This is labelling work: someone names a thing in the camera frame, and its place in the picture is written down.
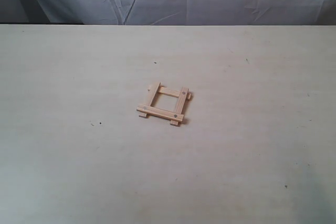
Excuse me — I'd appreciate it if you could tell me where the wooden stick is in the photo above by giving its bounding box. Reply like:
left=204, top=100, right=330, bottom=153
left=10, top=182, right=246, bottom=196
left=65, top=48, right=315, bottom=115
left=137, top=104, right=184, bottom=122
left=170, top=87, right=189, bottom=126
left=137, top=82, right=161, bottom=118
left=148, top=86, right=192, bottom=100

